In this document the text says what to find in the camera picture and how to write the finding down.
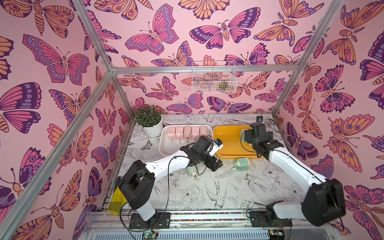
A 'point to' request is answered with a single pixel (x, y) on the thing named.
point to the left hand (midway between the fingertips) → (218, 158)
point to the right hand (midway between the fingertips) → (255, 132)
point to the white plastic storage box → (168, 147)
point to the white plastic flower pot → (155, 131)
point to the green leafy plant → (147, 116)
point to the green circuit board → (148, 235)
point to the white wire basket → (214, 77)
